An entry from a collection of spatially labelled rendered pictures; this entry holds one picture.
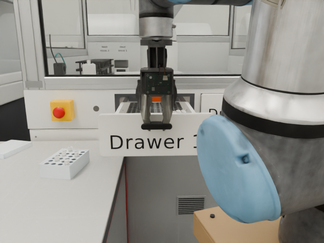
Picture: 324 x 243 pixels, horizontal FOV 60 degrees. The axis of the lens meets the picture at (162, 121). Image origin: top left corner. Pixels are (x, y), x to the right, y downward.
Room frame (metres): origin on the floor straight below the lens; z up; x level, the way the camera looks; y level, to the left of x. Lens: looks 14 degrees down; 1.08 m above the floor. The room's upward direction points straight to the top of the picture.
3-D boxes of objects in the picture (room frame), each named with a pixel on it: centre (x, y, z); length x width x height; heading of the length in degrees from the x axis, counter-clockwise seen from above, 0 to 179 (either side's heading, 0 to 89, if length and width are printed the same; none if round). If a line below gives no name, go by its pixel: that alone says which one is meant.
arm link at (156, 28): (0.64, 0.01, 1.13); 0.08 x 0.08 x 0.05
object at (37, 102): (1.49, 0.00, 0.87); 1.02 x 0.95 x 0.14; 92
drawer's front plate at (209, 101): (1.02, -0.29, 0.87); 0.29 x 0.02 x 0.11; 92
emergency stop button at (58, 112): (0.95, 0.35, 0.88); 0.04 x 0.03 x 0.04; 92
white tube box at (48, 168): (0.73, 0.27, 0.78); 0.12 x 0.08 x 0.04; 171
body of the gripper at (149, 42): (0.64, 0.01, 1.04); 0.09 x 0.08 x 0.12; 2
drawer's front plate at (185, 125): (0.69, 0.01, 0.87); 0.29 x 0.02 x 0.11; 92
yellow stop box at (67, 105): (0.98, 0.36, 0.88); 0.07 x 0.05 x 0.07; 92
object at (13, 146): (0.88, 0.51, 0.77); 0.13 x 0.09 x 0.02; 165
